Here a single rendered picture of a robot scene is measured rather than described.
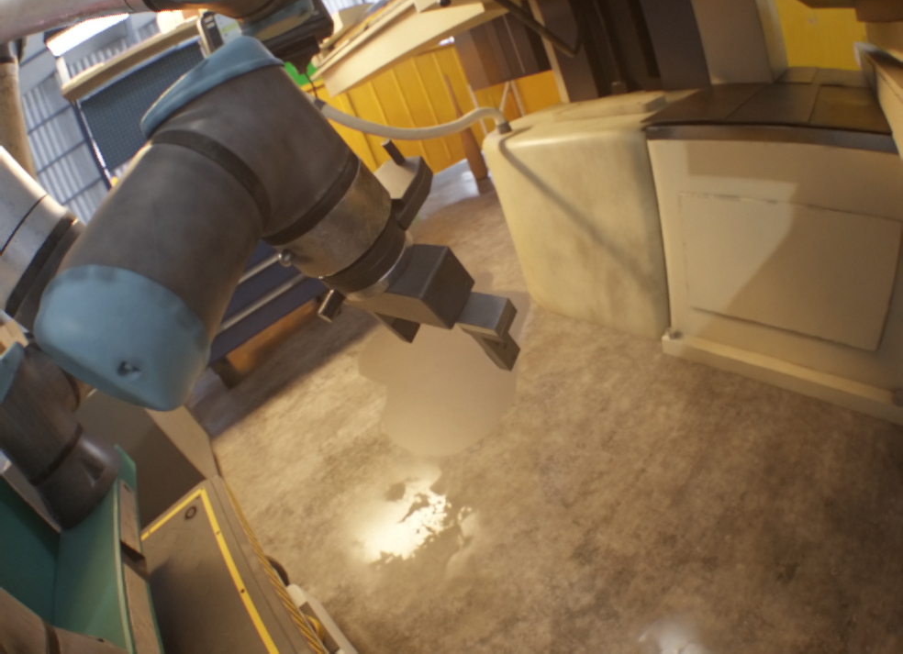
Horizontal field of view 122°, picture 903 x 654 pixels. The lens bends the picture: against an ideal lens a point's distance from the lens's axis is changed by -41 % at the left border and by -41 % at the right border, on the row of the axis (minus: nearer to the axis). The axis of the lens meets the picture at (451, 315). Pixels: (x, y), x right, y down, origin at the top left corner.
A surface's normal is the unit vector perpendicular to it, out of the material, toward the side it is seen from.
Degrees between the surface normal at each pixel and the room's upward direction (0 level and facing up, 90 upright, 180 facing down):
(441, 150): 90
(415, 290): 25
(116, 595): 0
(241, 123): 70
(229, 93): 101
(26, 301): 106
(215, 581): 0
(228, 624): 0
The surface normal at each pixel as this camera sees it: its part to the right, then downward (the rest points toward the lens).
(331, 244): 0.36, 0.66
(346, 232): 0.54, 0.50
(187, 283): 0.92, -0.02
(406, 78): 0.60, 0.21
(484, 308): -0.46, -0.50
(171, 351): 0.96, 0.13
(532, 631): -0.33, -0.81
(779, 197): -0.73, 0.55
